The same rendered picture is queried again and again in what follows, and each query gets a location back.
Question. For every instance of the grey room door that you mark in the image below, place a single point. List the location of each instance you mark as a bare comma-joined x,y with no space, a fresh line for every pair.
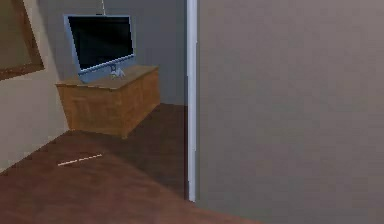
290,110

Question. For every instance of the brown framed wall picture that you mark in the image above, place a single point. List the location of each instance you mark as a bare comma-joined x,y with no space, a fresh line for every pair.
16,36

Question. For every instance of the silver framed television set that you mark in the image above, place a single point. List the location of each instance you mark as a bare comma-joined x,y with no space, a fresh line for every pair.
100,41

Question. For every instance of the small white figurine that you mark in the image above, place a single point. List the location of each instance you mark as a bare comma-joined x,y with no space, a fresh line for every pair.
117,73

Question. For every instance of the brown wooden cabinet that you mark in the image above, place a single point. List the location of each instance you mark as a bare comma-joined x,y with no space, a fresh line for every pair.
110,103

